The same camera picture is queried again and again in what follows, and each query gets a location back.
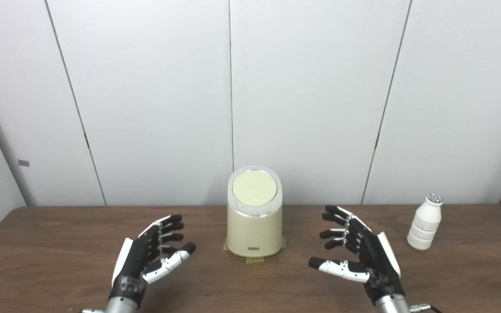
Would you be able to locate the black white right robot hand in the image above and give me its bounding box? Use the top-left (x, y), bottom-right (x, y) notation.
top-left (308, 205), bottom-right (405, 303)

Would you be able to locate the cream-colored round bin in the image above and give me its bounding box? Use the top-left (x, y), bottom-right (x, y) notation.
top-left (227, 166), bottom-right (283, 258)

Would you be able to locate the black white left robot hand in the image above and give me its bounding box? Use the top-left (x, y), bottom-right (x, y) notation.
top-left (109, 214), bottom-right (197, 305)

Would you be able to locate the cream round bin lid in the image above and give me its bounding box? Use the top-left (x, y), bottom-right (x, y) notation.
top-left (232, 170), bottom-right (278, 206)

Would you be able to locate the small white plastic bottle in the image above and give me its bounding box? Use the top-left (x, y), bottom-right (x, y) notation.
top-left (407, 193), bottom-right (444, 250)

